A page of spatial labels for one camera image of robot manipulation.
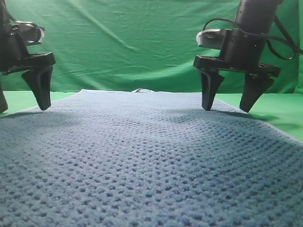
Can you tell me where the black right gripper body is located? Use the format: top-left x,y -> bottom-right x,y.
193,28 -> 281,77

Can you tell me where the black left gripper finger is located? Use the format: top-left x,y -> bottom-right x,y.
0,88 -> 8,113
22,66 -> 53,111

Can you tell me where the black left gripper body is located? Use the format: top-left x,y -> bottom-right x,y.
0,24 -> 56,75

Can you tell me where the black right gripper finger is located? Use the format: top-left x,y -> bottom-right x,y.
200,69 -> 224,111
240,74 -> 274,113

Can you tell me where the blue waffle-weave towel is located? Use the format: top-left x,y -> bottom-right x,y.
0,90 -> 303,227

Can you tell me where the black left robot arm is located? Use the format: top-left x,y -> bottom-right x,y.
0,0 -> 56,111

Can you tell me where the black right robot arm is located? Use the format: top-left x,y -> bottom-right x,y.
193,0 -> 281,112

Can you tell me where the white towel label tag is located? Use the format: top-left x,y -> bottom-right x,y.
131,88 -> 155,93

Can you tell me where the green backdrop cloth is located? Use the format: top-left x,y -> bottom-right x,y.
0,0 -> 303,95

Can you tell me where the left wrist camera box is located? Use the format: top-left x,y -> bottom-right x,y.
12,23 -> 45,46

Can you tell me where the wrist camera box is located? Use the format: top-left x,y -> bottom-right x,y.
196,28 -> 231,50
12,23 -> 45,46

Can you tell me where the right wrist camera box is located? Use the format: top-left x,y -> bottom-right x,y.
196,28 -> 231,50

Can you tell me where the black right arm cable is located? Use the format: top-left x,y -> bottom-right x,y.
203,13 -> 303,61

